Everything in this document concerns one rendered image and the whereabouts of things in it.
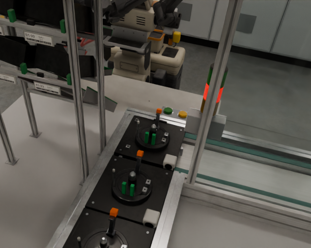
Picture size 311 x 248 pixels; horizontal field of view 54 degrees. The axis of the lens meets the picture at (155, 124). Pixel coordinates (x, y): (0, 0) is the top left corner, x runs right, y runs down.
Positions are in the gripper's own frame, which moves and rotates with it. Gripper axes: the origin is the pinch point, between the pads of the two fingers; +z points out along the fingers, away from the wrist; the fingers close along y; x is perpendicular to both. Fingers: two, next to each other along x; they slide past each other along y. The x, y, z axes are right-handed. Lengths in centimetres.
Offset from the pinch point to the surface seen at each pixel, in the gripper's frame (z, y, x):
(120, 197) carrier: 49, 48, 1
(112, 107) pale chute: 16.3, 22.0, 13.9
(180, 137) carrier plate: 15, 52, 22
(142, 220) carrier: 52, 58, 2
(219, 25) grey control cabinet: -206, -13, 215
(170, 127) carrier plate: 12, 46, 23
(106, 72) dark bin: 10.6, 23.0, -5.0
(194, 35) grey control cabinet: -191, -42, 229
